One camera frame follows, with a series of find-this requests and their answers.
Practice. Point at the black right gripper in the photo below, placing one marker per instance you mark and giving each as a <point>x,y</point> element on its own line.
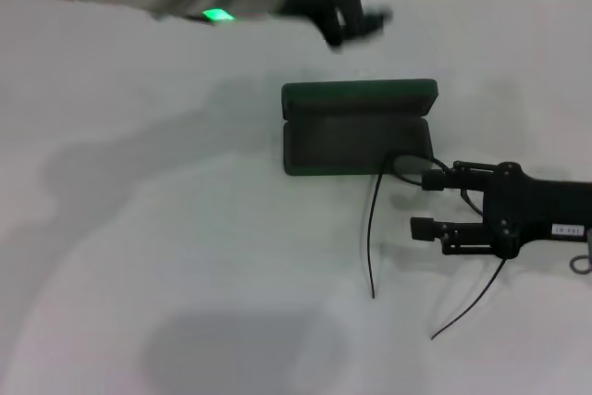
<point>532,210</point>

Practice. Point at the black glasses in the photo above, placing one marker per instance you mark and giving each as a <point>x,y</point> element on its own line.
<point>409,164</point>

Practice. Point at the green glasses case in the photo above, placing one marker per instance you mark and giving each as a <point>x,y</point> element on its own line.
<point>351,145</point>

